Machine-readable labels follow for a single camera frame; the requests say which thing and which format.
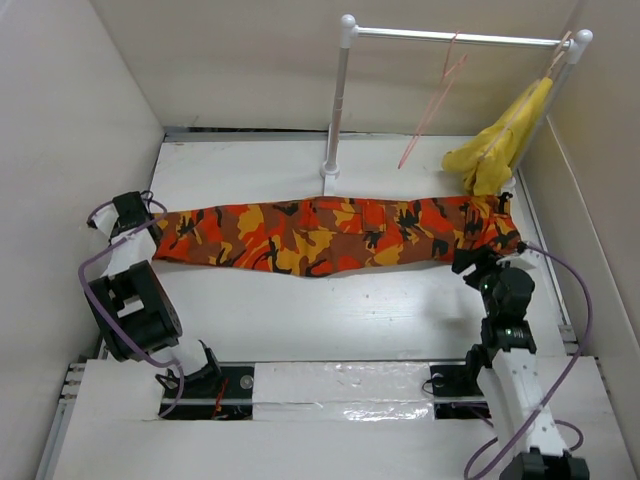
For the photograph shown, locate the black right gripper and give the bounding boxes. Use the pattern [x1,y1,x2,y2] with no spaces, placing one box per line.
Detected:
[450,243,507,315]

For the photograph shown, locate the orange camouflage trousers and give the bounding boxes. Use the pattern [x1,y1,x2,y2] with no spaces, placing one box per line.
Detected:
[154,194,521,278]

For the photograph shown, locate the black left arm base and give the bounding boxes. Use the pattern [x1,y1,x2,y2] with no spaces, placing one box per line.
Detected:
[164,363,255,421]

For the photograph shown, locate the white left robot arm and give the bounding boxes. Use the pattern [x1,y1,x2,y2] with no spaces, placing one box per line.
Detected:
[78,191,224,398]

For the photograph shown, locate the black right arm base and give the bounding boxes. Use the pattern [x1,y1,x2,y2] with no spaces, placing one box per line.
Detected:
[421,362,491,422]

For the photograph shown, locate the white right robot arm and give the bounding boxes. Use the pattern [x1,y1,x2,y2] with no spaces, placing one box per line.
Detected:
[452,246,590,479]

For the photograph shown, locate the wooden hanger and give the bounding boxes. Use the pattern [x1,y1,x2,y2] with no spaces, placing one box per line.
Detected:
[478,46,572,169]

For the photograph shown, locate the yellow garment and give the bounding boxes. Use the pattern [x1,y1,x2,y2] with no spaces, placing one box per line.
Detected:
[442,77,553,196]

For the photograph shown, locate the white clothes rack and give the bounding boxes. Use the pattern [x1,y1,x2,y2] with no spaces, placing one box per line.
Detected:
[320,14,594,196]

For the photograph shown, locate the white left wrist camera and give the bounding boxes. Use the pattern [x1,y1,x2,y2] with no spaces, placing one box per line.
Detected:
[87,203,118,245]

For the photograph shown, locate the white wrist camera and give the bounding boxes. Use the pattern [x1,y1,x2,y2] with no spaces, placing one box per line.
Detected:
[504,247,542,270]
[87,203,118,245]

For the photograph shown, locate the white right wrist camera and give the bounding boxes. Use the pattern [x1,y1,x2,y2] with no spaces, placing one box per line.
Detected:
[504,247,542,270]

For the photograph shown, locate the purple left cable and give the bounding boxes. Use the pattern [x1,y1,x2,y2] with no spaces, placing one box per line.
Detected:
[77,189,186,419]

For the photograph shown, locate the purple cable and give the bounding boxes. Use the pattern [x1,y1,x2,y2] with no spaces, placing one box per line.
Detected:
[77,189,186,419]
[462,242,594,480]

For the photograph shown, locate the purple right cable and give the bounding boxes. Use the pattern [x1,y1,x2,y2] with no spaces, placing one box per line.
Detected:
[462,242,594,480]

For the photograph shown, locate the pink wire hanger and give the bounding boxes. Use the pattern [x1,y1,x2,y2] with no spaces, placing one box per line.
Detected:
[397,30,468,170]

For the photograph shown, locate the aluminium frame rail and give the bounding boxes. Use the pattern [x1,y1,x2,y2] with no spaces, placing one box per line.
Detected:
[35,355,90,480]

